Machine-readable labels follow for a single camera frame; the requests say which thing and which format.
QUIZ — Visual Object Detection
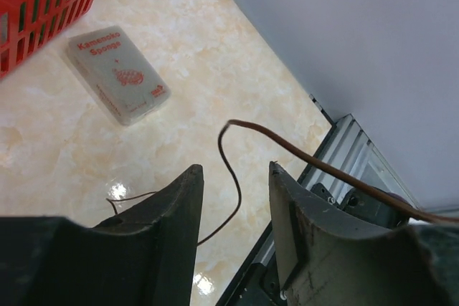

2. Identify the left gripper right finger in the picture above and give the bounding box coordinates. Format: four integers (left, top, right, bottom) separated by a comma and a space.
269, 163, 452, 305

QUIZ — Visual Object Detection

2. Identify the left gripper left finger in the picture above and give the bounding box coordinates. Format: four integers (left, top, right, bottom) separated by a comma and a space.
1, 164, 204, 305

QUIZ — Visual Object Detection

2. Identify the brown wire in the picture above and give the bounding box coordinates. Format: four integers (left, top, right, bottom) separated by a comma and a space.
105, 119, 459, 246

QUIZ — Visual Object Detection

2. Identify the grey packaged sponge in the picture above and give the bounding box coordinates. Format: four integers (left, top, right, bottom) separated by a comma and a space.
69, 25, 171, 126

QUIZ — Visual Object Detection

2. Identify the red plastic shopping basket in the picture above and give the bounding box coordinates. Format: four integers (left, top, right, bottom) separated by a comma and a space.
1, 0, 94, 78

